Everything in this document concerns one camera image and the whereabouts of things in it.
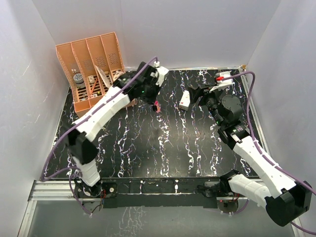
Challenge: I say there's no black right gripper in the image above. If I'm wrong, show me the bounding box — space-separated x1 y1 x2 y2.
189 83 224 127

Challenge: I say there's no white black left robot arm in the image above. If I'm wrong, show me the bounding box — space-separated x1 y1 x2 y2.
65 61 169 198

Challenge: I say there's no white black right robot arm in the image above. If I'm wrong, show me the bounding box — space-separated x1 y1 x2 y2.
198 85 312 227

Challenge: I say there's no small white red box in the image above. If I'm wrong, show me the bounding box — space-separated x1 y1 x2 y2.
179 90 191 111

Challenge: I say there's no white labelled packet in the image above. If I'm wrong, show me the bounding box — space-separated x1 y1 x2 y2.
113 71 124 81

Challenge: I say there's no white striped card packet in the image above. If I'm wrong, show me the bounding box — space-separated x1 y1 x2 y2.
95 65 112 88

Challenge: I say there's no small beige box in organizer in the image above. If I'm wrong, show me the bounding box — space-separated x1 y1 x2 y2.
87 75 97 84

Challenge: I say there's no orange plastic file organizer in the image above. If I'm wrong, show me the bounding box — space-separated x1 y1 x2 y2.
56 32 125 117

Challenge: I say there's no grey round tin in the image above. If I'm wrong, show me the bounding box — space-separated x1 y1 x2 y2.
73 73 85 88

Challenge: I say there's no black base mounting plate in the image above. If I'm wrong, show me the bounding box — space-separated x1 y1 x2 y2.
74 176 250 210

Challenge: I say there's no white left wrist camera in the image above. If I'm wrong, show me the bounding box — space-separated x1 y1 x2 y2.
153 61 169 87

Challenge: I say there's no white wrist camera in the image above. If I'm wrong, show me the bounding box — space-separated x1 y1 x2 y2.
210 71 233 92
153 61 169 87

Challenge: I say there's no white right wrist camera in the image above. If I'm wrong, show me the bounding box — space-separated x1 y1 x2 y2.
210 71 233 92

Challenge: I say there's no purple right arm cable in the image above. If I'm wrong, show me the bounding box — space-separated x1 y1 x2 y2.
223 71 316 234

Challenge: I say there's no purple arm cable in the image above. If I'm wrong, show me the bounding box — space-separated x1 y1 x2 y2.
39 56 160 216
223 71 316 234

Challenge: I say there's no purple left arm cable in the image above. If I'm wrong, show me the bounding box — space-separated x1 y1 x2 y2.
39 56 160 216

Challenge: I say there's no aluminium frame rail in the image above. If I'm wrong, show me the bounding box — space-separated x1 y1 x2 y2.
18 178 302 237

